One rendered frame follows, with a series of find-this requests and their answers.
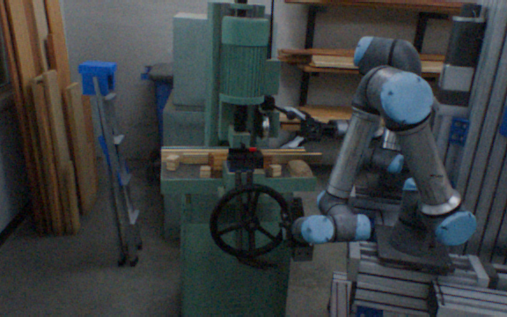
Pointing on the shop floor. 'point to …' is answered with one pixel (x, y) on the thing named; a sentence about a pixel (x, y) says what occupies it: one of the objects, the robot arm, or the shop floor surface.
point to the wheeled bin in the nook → (160, 76)
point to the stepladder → (104, 72)
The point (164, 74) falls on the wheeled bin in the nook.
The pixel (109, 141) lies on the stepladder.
